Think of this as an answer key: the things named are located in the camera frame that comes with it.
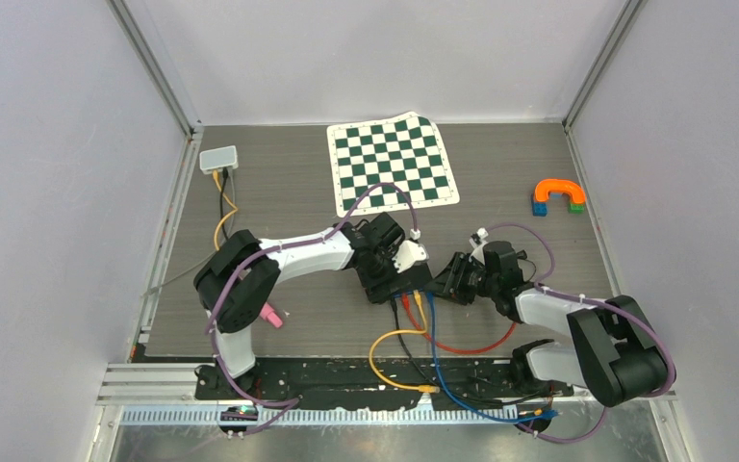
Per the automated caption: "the pink marker pen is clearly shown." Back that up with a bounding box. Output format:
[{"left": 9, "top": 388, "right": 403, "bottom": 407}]
[{"left": 260, "top": 303, "right": 284, "bottom": 329}]

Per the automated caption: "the green white chessboard mat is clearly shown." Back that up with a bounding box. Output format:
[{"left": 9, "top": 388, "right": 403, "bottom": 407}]
[{"left": 325, "top": 112, "right": 460, "bottom": 218}]

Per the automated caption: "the black power cord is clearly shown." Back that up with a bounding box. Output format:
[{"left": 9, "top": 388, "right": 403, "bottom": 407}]
[{"left": 512, "top": 249, "right": 540, "bottom": 282}]

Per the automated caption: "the yellow ethernet cable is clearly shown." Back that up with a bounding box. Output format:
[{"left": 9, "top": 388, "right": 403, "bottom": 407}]
[{"left": 368, "top": 290, "right": 441, "bottom": 394}]

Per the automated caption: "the orange arch toy block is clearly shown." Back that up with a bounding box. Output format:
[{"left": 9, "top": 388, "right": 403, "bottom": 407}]
[{"left": 532, "top": 178, "right": 587, "bottom": 205}]

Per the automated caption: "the blue toy block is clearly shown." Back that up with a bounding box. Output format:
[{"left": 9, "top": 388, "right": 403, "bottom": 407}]
[{"left": 531, "top": 195, "right": 548, "bottom": 217}]

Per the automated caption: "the black ethernet cable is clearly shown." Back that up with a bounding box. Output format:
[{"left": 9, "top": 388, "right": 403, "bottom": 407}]
[{"left": 390, "top": 297, "right": 518, "bottom": 404}]

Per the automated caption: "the short black cable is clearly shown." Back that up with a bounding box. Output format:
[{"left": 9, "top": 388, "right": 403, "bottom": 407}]
[{"left": 218, "top": 167, "right": 236, "bottom": 244}]

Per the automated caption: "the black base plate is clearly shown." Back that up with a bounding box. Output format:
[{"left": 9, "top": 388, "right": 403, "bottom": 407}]
[{"left": 193, "top": 355, "right": 574, "bottom": 413}]

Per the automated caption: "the red ethernet cable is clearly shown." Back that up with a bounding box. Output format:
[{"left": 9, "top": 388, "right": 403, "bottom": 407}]
[{"left": 401, "top": 293, "right": 519, "bottom": 356}]

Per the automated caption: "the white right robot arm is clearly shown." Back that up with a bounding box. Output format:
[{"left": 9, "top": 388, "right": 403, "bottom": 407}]
[{"left": 427, "top": 241, "right": 675, "bottom": 407}]

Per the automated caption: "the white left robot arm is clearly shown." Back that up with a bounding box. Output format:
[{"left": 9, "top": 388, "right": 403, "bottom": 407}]
[{"left": 193, "top": 213, "right": 427, "bottom": 398}]

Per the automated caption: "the blue ethernet cable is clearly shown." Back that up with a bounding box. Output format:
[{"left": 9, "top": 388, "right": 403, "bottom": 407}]
[{"left": 425, "top": 292, "right": 559, "bottom": 425}]

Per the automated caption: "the small white grey hub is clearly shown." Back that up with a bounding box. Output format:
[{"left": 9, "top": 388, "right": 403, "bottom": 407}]
[{"left": 199, "top": 145, "right": 239, "bottom": 175}]

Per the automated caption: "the black network switch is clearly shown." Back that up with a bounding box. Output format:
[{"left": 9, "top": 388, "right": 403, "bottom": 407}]
[{"left": 366, "top": 262, "right": 433, "bottom": 304}]

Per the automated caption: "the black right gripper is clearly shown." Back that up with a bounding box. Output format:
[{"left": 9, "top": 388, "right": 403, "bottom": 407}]
[{"left": 424, "top": 251, "right": 500, "bottom": 306}]

